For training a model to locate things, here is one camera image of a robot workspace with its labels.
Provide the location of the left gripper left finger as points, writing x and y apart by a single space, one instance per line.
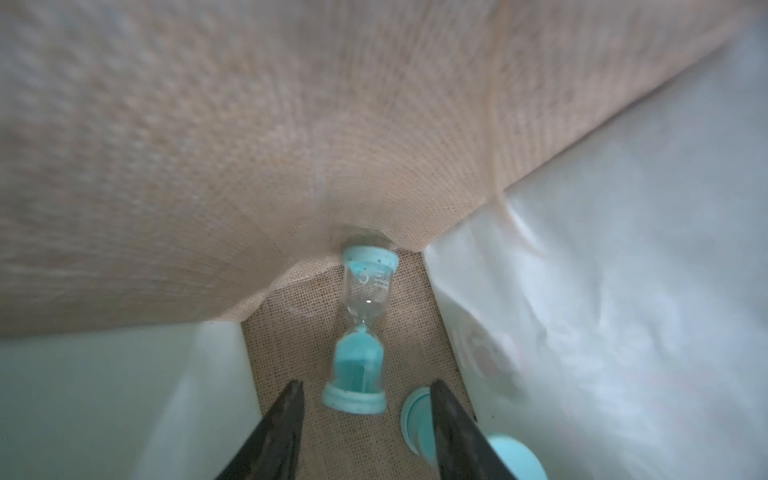
272 450

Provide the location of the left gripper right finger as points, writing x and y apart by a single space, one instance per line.
462 451

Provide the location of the large teal hourglass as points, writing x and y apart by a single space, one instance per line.
416 423

